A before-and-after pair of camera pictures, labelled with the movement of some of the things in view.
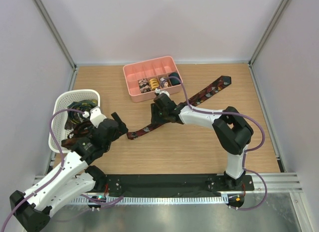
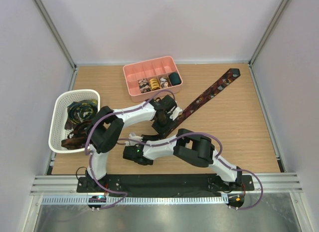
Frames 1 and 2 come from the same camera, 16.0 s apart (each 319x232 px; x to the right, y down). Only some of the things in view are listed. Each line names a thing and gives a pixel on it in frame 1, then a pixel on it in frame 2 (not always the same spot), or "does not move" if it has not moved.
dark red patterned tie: [134, 134] to [208, 96]
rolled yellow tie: [154, 84] does not move
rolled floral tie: [144, 85] does not move
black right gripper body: [157, 115] to [148, 162]
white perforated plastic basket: [59, 125] does not move
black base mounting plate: [173, 185] does not move
